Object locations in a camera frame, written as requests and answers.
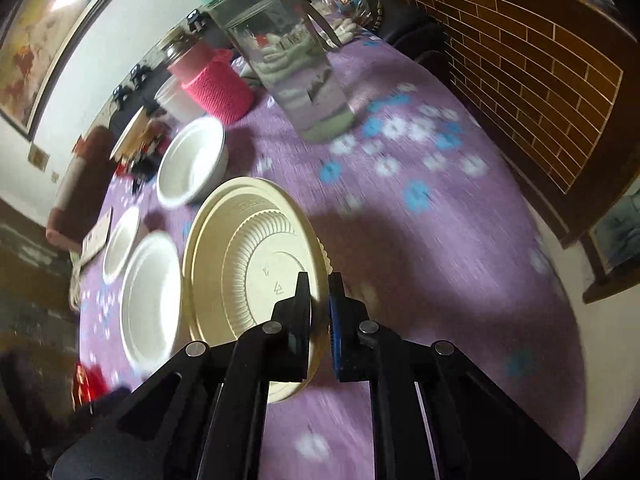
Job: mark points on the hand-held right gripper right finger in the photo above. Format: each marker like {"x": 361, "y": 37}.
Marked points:
{"x": 334, "y": 340}

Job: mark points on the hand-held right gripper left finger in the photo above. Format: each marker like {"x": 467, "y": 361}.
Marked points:
{"x": 295, "y": 340}

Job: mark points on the cream ribbed plate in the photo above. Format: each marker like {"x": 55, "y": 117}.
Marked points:
{"x": 240, "y": 240}

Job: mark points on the deep white bowl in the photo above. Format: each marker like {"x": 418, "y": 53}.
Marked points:
{"x": 192, "y": 160}

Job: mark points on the purple floral tablecloth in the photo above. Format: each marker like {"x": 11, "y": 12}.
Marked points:
{"x": 425, "y": 260}

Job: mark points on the small white plate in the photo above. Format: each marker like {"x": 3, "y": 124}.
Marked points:
{"x": 120, "y": 245}

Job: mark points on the large scalloped red plate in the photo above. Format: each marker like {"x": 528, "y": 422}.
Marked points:
{"x": 87, "y": 385}

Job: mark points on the grey booklet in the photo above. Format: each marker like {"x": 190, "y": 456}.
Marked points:
{"x": 97, "y": 237}

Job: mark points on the white cup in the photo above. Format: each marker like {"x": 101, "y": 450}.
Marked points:
{"x": 175, "y": 102}

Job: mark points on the clear jar with green lid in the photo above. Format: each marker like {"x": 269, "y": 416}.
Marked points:
{"x": 285, "y": 70}

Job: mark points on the wooden framed furniture piece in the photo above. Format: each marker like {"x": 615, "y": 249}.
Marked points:
{"x": 615, "y": 280}

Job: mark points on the white gloves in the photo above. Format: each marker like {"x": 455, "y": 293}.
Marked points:
{"x": 345, "y": 30}

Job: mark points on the glass jar with metal lid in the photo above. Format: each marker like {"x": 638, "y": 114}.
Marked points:
{"x": 176, "y": 49}

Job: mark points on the black chair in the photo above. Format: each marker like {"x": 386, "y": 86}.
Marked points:
{"x": 415, "y": 30}

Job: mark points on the wooden brick-pattern cabinet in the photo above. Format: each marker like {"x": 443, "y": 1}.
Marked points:
{"x": 525, "y": 60}

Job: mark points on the framed painting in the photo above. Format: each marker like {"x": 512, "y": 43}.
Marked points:
{"x": 50, "y": 35}

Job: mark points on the wall plaque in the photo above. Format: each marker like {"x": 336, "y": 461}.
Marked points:
{"x": 37, "y": 156}

